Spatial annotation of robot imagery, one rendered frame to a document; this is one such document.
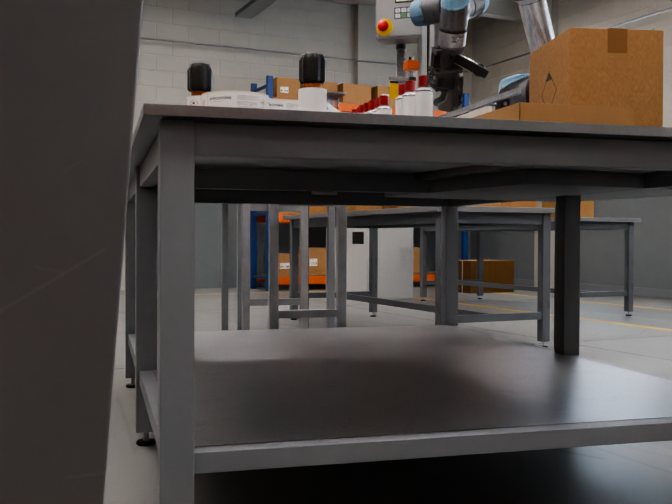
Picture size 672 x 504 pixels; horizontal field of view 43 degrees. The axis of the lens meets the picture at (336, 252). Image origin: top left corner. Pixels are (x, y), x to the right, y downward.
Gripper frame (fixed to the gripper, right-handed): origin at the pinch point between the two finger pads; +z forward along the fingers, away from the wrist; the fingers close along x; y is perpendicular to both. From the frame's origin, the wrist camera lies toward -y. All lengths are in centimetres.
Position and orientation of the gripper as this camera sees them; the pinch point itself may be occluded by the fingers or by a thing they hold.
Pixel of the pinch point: (451, 114)
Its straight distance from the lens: 248.6
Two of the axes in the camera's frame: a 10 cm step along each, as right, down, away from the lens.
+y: -9.6, 1.2, -2.5
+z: -0.2, 8.7, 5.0
